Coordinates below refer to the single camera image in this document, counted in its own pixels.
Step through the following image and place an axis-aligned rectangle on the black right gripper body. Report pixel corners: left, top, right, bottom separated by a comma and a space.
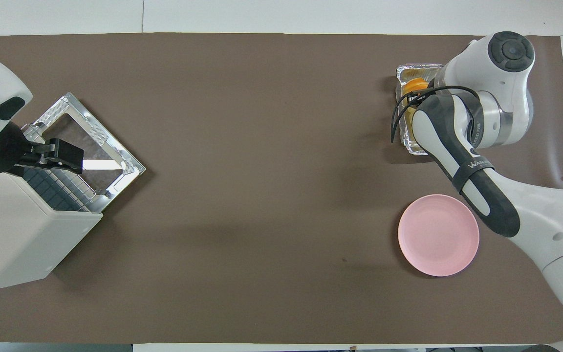
406, 90, 432, 106

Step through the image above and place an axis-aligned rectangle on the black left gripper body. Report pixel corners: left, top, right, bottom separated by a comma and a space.
0, 122, 50, 176

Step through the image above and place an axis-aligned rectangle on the golden ridged bread loaf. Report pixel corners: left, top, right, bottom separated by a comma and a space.
403, 78, 431, 140

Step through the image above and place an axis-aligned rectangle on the aluminium foil tray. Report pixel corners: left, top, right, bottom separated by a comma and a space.
396, 64, 444, 156

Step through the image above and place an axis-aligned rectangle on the glass oven door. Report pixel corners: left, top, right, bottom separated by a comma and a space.
31, 92, 146, 213

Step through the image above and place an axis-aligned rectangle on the cream toaster oven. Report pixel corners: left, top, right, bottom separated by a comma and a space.
0, 103, 104, 293

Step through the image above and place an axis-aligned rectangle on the pink round plate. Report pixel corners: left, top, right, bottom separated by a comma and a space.
398, 194, 480, 277

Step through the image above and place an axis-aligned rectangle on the brown table mat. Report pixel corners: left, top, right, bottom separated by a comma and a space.
0, 33, 563, 345

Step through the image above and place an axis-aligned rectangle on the metal oven wire rack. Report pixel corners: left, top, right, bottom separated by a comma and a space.
18, 125, 104, 212

